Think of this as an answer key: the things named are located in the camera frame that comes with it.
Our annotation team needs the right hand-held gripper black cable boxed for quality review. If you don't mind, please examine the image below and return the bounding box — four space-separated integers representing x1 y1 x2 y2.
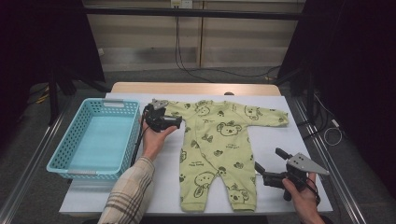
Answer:
306 176 321 207

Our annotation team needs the aluminium floor rail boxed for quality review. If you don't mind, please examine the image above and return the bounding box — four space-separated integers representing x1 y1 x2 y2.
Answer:
292 96 368 224
0 102 74 224

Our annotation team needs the light blue plastic basket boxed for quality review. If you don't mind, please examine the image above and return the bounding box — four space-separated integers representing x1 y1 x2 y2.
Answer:
46 98 142 182

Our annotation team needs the black curtain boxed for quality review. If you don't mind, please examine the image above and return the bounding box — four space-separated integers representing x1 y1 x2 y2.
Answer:
0 0 106 150
276 0 396 200

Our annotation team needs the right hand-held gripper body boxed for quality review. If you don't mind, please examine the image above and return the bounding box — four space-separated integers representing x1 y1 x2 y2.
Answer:
262 152 331 202

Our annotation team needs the hand-held gripper black cable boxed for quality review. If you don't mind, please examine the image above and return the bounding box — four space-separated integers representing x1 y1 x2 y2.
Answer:
306 176 321 207
130 105 150 167

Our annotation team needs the black metal stand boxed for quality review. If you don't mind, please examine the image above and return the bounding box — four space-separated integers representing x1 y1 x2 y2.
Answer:
46 66 108 125
275 66 317 125

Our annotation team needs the person's right hand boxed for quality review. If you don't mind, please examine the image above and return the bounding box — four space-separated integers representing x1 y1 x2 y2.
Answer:
282 174 325 224

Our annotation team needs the left hand-held gripper black cable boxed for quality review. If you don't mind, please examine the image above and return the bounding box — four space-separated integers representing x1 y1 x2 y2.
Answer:
130 105 150 167

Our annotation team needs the white cable with adapter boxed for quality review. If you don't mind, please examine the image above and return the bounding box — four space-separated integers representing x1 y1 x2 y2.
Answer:
312 92 344 147

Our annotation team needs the white wall socket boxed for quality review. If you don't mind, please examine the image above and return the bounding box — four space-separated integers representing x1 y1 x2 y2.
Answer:
170 0 193 9

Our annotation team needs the person's left hand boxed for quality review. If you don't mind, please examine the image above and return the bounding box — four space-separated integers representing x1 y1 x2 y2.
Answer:
142 122 177 162

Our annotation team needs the white table cover board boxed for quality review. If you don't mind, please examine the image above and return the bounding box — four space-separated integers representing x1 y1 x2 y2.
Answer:
59 92 333 217

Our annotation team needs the yellow floor cable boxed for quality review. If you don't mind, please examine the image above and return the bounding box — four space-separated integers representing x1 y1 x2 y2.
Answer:
35 92 50 105

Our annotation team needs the black floor cable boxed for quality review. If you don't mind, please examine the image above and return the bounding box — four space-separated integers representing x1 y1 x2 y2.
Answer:
297 106 331 141

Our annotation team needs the green printed baby romper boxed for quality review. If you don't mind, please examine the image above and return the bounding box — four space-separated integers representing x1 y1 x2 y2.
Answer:
162 99 290 213

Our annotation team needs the black horizontal metal bar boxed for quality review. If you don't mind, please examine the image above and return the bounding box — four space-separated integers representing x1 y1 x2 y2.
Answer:
83 7 307 21

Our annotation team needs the black cable hanging from socket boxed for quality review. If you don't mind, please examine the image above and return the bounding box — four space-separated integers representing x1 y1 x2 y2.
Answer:
174 15 281 83

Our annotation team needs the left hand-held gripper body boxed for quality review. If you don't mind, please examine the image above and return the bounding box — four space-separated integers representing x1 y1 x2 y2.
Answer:
143 98 170 133

